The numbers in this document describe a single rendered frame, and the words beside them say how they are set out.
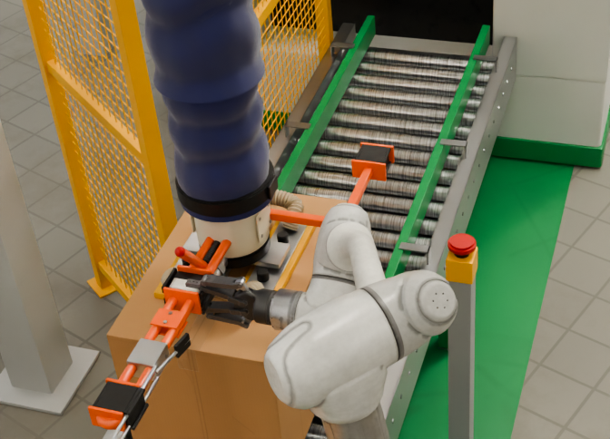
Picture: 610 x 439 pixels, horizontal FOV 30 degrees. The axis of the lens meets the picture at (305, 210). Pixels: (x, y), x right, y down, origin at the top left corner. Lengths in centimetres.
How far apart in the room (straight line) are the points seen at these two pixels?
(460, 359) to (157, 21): 128
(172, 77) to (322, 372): 85
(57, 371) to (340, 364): 239
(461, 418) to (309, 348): 152
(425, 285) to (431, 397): 209
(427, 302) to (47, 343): 236
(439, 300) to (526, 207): 284
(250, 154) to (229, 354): 44
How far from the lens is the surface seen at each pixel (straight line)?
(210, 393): 264
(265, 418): 263
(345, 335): 175
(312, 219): 263
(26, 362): 398
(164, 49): 233
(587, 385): 392
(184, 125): 244
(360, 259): 218
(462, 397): 316
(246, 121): 243
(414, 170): 387
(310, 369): 174
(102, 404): 227
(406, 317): 178
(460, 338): 300
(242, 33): 232
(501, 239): 444
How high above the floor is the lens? 286
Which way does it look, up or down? 38 degrees down
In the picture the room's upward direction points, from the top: 6 degrees counter-clockwise
